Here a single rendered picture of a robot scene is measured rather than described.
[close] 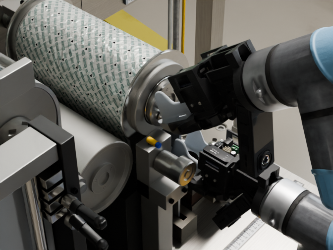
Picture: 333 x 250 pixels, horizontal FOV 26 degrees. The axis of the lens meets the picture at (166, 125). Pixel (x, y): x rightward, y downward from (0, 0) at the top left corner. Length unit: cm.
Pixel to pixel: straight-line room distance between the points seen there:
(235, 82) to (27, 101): 24
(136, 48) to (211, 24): 103
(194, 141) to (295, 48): 43
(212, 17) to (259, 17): 151
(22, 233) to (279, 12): 292
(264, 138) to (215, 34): 119
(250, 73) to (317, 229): 30
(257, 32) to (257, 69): 262
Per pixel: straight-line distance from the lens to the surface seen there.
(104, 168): 102
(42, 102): 88
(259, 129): 91
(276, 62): 80
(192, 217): 130
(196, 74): 89
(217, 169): 109
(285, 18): 356
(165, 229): 116
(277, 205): 106
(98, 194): 105
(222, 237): 132
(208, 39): 209
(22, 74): 78
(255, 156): 92
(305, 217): 105
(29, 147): 70
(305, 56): 77
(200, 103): 91
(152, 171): 106
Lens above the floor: 191
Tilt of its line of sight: 41 degrees down
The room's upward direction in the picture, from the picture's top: straight up
